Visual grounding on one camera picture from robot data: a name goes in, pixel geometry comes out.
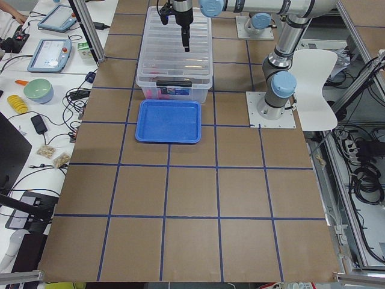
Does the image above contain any far teach pendant tablet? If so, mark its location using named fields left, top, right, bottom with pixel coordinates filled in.
left=37, top=5, right=77, bottom=33

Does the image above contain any green bowl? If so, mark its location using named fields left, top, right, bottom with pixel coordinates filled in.
left=23, top=78, right=54, bottom=104

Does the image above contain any blue plastic tray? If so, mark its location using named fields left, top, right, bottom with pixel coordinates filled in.
left=135, top=99, right=202, bottom=144

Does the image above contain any clear plastic box lid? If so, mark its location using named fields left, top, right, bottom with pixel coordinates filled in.
left=136, top=6, right=213, bottom=89

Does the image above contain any green white carton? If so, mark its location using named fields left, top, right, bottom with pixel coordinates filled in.
left=76, top=42, right=93, bottom=59

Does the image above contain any clear plastic storage box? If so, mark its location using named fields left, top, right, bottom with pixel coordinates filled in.
left=136, top=78, right=212, bottom=103

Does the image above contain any toy carrot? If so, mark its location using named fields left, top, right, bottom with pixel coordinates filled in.
left=15, top=79, right=29, bottom=86

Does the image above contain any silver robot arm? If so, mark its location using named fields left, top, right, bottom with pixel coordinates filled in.
left=199, top=1, right=336, bottom=120

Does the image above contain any black box latch handle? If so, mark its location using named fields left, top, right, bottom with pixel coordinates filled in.
left=156, top=80, right=192, bottom=87

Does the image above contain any near teach pendant tablet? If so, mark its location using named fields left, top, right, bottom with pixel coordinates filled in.
left=27, top=39, right=72, bottom=73

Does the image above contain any white plastic chair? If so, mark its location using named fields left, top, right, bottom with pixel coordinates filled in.
left=289, top=49, right=337, bottom=131

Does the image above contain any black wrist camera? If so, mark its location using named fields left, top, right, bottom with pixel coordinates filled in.
left=158, top=2, right=174, bottom=25

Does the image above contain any aluminium frame post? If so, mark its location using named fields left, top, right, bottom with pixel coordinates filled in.
left=69, top=0, right=105, bottom=63

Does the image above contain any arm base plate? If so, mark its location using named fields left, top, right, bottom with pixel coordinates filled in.
left=236, top=13, right=274, bottom=41
left=246, top=92, right=296, bottom=129

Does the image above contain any teach pendant tablet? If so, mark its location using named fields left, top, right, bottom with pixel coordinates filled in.
left=27, top=39, right=72, bottom=73
left=37, top=5, right=77, bottom=33

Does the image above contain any yellow toy corn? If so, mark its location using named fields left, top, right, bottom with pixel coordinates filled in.
left=7, top=95, right=29, bottom=114

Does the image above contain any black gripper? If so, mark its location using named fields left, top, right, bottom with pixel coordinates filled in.
left=173, top=0, right=193, bottom=52

